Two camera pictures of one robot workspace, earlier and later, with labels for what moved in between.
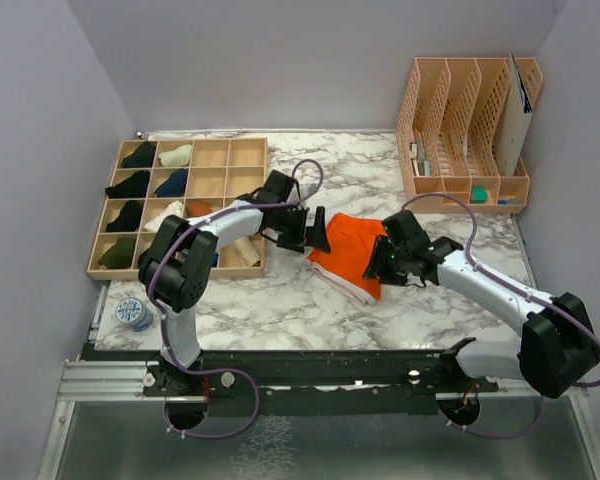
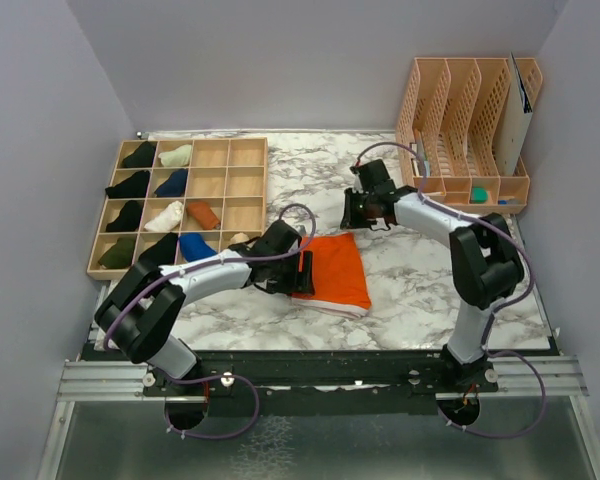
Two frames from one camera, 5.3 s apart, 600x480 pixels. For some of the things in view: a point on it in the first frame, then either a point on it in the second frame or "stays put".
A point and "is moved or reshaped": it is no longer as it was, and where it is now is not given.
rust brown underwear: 198,208 stays put
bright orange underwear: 352,240 is moved or reshaped
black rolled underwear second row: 135,186 stays put
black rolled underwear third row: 129,218 stays put
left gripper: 302,235 to 300,282
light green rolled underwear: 179,157 stays put
